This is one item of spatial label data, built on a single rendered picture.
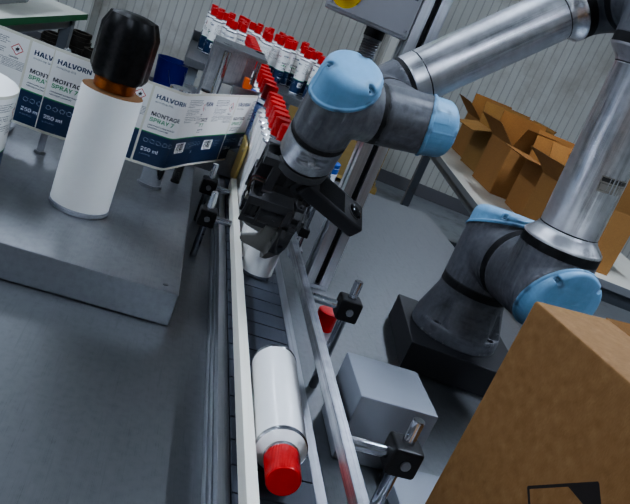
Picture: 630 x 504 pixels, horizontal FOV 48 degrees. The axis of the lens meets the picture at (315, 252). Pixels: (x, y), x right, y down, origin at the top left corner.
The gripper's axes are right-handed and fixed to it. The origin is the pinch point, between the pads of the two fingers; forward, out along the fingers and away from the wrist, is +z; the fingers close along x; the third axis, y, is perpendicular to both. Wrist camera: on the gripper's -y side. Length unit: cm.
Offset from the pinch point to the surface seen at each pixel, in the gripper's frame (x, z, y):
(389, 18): -36.3, -22.3, -8.2
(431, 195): -421, 344, -235
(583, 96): -480, 220, -325
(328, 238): -15.1, 9.4, -12.7
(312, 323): 21.4, -15.5, -2.6
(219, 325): 17.3, -3.5, 5.8
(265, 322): 13.5, -1.5, -0.7
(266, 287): 3.2, 4.4, -1.6
